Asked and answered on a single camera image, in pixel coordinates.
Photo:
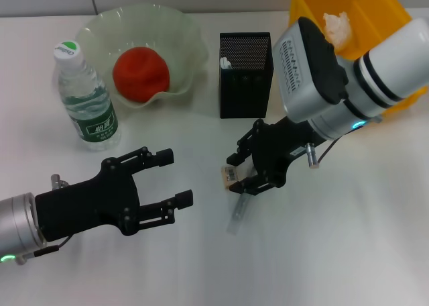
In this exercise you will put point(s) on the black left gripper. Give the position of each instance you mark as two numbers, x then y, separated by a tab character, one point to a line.
87	202

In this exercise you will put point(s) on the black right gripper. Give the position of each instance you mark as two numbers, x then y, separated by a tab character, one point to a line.
278	148

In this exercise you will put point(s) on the beige barcode eraser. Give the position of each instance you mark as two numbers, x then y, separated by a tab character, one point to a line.
229	176

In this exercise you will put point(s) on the grey pen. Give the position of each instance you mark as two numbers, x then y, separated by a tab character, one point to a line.
239	212

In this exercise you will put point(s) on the clear green-label water bottle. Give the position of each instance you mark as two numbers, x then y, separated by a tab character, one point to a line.
97	118

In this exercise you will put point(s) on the mint green pen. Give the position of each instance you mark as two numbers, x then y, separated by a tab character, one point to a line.
227	63

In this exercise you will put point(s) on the orange plush fruit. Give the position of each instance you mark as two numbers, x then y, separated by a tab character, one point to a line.
140	74

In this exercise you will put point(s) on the white paper ball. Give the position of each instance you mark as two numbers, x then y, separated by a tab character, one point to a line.
338	27

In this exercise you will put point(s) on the black mesh pen holder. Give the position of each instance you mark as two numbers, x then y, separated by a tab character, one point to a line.
246	91

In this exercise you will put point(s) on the pale green wavy fruit plate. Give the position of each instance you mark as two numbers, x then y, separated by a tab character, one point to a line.
187	51

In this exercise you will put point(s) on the silver left flange plug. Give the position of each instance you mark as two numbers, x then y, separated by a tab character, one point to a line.
57	181

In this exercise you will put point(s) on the yellow plastic bin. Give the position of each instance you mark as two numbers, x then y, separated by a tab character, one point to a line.
368	10

